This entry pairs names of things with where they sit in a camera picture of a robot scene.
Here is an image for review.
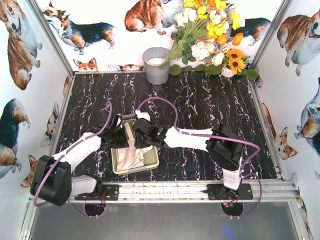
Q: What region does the white grey glove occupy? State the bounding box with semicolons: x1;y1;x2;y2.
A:
116;122;146;171

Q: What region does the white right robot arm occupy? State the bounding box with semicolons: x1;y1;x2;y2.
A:
132;118;244;190

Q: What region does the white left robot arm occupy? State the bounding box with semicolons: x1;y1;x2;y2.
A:
30;114;129;207

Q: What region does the pale green storage basket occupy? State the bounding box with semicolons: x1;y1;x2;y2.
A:
111;114;159;175

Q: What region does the grey metal bucket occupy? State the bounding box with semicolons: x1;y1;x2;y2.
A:
142;47;170;85

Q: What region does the white ribbed flower pot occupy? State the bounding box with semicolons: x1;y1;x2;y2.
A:
221;66;235;78

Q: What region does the artificial flower bouquet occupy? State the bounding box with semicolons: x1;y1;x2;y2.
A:
166;0;270;80

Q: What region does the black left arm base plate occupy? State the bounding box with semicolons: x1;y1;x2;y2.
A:
74;184;119;201

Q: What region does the aluminium front frame rail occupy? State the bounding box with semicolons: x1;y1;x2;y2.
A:
27;180;300;204

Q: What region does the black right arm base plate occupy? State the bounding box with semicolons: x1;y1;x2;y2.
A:
201;183;254;200

